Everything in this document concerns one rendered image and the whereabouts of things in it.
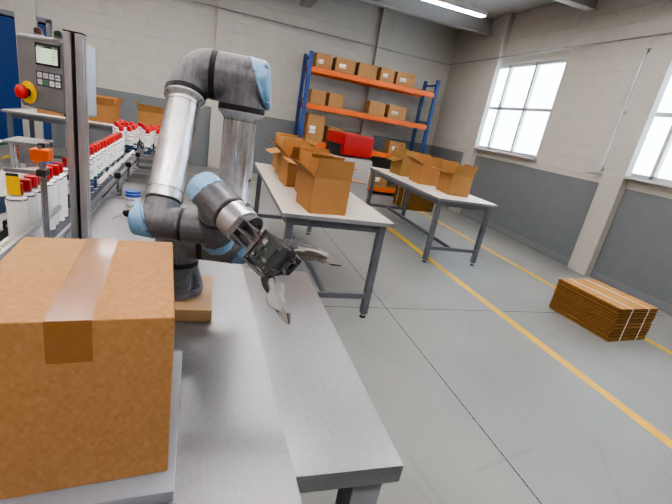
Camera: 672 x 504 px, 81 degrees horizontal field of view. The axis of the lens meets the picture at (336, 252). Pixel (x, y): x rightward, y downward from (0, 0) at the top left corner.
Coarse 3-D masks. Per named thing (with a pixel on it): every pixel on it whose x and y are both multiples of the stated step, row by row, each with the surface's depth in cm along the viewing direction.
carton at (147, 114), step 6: (138, 102) 596; (138, 108) 575; (144, 108) 576; (150, 108) 577; (156, 108) 579; (162, 108) 580; (138, 114) 580; (144, 114) 582; (150, 114) 584; (156, 114) 586; (162, 114) 589; (138, 120) 582; (144, 120) 585; (150, 120) 587; (156, 120) 589
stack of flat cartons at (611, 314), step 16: (560, 288) 386; (576, 288) 370; (592, 288) 375; (608, 288) 384; (560, 304) 385; (576, 304) 370; (592, 304) 355; (608, 304) 342; (624, 304) 346; (640, 304) 353; (576, 320) 369; (592, 320) 356; (608, 320) 342; (624, 320) 340; (640, 320) 349; (608, 336) 343; (624, 336) 349; (640, 336) 358
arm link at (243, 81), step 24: (216, 72) 93; (240, 72) 94; (264, 72) 95; (216, 96) 97; (240, 96) 95; (264, 96) 96; (240, 120) 98; (240, 144) 100; (240, 168) 102; (240, 192) 104
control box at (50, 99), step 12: (24, 36) 106; (36, 36) 106; (24, 48) 107; (60, 48) 104; (24, 60) 108; (60, 60) 105; (24, 72) 110; (60, 72) 106; (24, 84) 110; (36, 84) 109; (36, 96) 110; (48, 96) 109; (60, 96) 108; (48, 108) 110; (60, 108) 109; (96, 108) 118
